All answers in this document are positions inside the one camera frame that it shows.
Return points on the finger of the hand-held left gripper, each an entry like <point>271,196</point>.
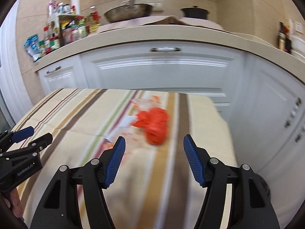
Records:
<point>22,133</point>
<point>40,142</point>

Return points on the white round lidded container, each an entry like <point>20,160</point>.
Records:
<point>299,47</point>

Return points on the red food packets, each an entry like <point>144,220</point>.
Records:
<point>288,41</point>

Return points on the yellow cooking oil bottle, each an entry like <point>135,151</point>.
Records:
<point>93,20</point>

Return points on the dark olive oil bottle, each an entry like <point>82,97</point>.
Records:
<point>281,38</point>

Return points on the black lidded pot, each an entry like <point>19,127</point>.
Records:
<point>195,12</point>

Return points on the white narrow cabinet door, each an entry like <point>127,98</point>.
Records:
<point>269,100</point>

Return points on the white wide drawer front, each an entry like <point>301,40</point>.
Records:
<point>162,76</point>

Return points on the person's left hand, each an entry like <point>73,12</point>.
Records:
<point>16,202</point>

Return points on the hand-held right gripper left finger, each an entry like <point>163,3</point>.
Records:
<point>116,162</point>

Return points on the seasoning bottles atop rack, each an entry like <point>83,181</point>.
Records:
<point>59,8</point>

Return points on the blue seasoning packet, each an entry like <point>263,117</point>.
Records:
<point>32,46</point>

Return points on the striped tablecloth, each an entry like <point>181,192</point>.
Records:
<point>71,124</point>

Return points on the steel wok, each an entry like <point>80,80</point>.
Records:
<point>128,13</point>

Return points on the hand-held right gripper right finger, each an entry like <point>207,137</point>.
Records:
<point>193,162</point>

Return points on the seasoning rack with bottles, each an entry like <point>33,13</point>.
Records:
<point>69,29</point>

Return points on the white wall socket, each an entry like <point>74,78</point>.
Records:
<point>299,27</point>

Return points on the beige stove cover cloth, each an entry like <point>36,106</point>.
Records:
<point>147,21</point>

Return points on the clear wrapper with orange print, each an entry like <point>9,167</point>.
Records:
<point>147,102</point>

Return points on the white small cabinet front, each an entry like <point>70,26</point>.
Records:
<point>64,81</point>

